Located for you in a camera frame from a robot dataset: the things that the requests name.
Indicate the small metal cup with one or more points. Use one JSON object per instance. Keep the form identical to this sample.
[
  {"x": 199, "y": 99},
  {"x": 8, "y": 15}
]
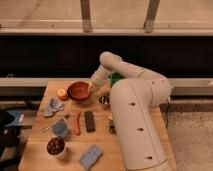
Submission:
[{"x": 104, "y": 101}]

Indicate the crumpled blue cloth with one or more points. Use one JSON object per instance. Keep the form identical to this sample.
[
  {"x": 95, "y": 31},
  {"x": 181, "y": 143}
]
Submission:
[{"x": 53, "y": 106}]

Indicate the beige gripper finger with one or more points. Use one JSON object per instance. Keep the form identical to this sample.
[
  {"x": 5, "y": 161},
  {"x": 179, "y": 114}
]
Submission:
[
  {"x": 90, "y": 87},
  {"x": 96, "y": 88}
]

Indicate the red bowl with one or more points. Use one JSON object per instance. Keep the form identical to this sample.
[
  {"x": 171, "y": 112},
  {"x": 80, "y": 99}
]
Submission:
[{"x": 78, "y": 86}]

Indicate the small dark metal clip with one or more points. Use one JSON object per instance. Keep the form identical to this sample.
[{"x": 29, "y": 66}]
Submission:
[{"x": 112, "y": 127}]

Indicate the black rectangular block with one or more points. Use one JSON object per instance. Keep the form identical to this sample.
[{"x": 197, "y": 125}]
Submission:
[{"x": 89, "y": 121}]

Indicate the metal spoon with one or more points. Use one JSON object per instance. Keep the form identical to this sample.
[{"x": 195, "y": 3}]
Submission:
[{"x": 64, "y": 118}]

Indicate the green plastic tray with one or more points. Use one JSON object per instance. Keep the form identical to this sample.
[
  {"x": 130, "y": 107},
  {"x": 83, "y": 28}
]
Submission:
[{"x": 114, "y": 78}]

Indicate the orange apple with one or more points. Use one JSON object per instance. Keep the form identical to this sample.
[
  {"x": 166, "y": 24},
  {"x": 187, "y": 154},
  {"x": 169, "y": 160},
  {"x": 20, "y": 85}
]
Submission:
[{"x": 62, "y": 94}]

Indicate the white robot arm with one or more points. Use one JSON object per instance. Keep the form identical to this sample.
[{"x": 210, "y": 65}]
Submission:
[{"x": 130, "y": 100}]

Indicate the white cup of chocolates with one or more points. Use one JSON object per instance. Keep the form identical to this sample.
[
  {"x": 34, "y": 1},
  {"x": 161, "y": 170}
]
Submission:
[{"x": 56, "y": 147}]

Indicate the blue sponge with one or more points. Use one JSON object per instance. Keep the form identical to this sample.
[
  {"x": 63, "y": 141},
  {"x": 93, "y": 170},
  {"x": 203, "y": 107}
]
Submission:
[{"x": 90, "y": 157}]

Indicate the blue plastic cup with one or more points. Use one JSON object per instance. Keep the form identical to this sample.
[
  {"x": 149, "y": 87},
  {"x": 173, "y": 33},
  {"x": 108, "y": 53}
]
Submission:
[{"x": 60, "y": 129}]

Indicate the purple bowl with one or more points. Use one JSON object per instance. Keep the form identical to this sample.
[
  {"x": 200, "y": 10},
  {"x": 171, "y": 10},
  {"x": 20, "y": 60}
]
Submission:
[{"x": 79, "y": 96}]

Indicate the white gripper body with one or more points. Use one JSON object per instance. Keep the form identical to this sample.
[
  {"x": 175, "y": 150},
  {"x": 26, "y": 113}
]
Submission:
[{"x": 99, "y": 76}]

